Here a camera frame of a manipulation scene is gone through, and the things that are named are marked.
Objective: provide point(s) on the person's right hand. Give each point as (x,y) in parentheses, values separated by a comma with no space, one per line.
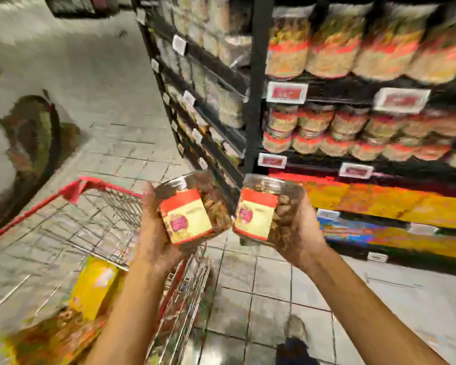
(304,239)

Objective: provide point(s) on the person's left hand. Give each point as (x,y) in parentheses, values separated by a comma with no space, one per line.
(156,247)

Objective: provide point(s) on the red-label clear nut jar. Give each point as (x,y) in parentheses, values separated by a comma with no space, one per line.
(190,213)
(258,213)

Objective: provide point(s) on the row of small cashew jars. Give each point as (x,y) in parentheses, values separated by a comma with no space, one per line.
(349,133)

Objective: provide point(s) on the black metal store shelf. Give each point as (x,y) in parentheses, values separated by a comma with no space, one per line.
(256,87)

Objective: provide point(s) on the row of peanut jars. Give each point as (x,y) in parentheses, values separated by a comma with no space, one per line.
(365,45)

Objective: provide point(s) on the person's left forearm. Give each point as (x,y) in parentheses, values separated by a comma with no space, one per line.
(129,323)

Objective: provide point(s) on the person's right forearm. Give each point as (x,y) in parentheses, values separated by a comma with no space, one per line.
(372,315)

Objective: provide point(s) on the person's shoe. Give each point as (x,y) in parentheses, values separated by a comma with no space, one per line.
(295,329)

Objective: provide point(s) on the person's dark trousers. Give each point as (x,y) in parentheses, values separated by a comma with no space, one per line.
(296,353)

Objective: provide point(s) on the small white price tag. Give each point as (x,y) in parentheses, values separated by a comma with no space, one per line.
(356,170)
(422,228)
(272,160)
(378,257)
(328,213)

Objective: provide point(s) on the flat blue box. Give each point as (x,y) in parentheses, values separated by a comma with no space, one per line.
(395,241)

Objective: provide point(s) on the long orange yellow box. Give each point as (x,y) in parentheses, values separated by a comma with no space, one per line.
(395,201)

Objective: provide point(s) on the large white price tag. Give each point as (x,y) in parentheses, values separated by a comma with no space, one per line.
(287,92)
(402,100)

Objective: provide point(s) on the colourful stocked shelving unit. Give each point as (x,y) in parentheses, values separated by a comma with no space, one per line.
(205,64)

